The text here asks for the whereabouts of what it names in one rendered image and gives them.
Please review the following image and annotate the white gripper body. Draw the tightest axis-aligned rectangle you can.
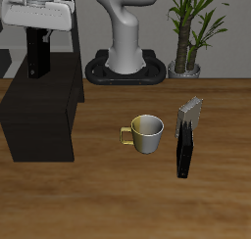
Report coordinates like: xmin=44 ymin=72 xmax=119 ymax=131
xmin=1 ymin=0 xmax=75 ymax=32

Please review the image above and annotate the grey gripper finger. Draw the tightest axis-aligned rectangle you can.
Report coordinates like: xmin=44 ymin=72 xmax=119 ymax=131
xmin=41 ymin=28 xmax=54 ymax=43

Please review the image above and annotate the dark wooden cabinet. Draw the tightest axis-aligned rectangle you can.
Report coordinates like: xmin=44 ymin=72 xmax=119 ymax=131
xmin=0 ymin=0 xmax=85 ymax=164

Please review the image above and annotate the green pot plant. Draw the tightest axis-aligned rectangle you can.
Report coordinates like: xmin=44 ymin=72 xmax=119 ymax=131
xmin=166 ymin=0 xmax=232 ymax=80

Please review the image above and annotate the yellow and white mug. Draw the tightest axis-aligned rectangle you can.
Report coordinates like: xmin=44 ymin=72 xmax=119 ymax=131
xmin=119 ymin=114 xmax=166 ymax=156

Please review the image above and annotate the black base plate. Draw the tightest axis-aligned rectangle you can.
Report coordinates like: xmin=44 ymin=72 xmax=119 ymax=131
xmin=84 ymin=48 xmax=168 ymax=86

